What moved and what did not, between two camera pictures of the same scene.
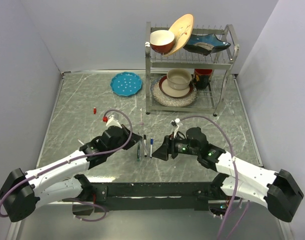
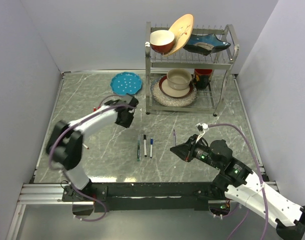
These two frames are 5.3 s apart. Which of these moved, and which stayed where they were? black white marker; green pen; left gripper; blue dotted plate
Moved: left gripper
Stayed: black white marker; green pen; blue dotted plate
